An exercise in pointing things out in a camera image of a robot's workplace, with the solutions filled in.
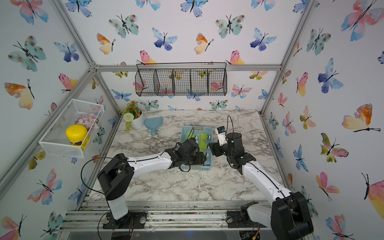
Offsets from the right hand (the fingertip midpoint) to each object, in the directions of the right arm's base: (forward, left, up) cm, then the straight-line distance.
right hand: (215, 140), depth 83 cm
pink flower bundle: (-4, +59, +18) cm, 62 cm away
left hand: (-7, +5, -9) cm, 12 cm away
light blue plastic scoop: (+26, +46, -18) cm, 55 cm away
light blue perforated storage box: (+16, +20, -13) cm, 29 cm away
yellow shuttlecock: (+12, +8, -13) cm, 19 cm away
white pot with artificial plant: (+20, +55, -4) cm, 58 cm away
